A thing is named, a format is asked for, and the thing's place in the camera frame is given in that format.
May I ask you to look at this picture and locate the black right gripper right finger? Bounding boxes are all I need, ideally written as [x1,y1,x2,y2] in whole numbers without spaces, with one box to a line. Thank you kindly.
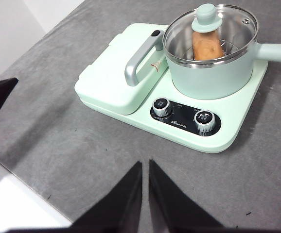
[148,159,228,233]

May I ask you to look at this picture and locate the silver griddle cover handle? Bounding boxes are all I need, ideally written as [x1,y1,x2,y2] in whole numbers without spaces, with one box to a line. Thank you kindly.
[124,29,166,87]

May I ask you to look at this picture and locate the mint green saucepan with handle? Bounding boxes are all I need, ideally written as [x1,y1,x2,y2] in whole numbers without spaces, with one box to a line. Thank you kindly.
[163,4,281,100]

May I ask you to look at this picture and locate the glass pot lid green knob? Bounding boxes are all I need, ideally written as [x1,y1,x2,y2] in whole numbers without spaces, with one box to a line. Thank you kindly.
[163,2,259,69]

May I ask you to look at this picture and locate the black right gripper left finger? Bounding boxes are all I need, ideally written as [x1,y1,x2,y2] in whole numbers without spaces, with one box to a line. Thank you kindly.
[65,161,143,233]

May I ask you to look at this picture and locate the mint green griddle cover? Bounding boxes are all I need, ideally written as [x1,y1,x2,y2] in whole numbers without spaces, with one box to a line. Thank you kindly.
[74,23,171,116]

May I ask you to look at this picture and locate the mint green breakfast machine base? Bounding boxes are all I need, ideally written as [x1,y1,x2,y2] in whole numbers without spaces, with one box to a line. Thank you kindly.
[74,23,269,154]

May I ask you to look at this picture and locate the white flat board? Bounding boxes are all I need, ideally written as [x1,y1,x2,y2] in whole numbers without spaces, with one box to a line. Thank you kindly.
[0,151,72,230]

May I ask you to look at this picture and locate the silver control knob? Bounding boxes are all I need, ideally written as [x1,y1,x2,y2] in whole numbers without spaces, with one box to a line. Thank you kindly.
[152,97,172,117]
[193,110,216,133]

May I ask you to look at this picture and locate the brown potato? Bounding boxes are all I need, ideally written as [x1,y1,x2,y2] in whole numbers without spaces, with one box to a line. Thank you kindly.
[191,29,225,61]

